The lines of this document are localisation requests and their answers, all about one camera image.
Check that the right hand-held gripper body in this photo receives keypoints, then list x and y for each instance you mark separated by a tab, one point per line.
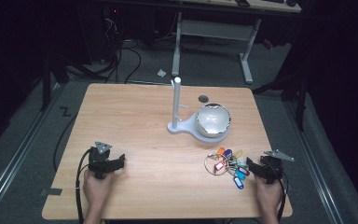
272	168

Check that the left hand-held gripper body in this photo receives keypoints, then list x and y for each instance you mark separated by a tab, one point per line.
99	161

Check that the person's right hand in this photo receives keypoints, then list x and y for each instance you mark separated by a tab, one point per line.
269	194

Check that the person's left hand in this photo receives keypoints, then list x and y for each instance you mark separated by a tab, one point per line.
96	189

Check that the grey tape strip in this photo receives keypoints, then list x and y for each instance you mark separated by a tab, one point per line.
51	192

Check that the silver metal bowl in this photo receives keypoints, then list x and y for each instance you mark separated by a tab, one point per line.
213	119

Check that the white stand with pole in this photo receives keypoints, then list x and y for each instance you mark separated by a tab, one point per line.
176	102

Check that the black stand legs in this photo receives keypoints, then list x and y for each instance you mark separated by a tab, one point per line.
292	90
48	77

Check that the white paper scrap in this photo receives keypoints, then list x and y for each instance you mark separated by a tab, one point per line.
161	73

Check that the red object on floor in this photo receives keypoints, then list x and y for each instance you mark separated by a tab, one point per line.
267	44

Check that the dark computer tower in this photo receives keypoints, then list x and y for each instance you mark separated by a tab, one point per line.
105	31

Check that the light wooden desk top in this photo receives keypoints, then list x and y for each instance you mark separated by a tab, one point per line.
261	5

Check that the metal floor rail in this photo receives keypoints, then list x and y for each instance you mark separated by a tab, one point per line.
9	168
315	168

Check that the grey metal desk frame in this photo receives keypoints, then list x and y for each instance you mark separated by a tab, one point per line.
214	29

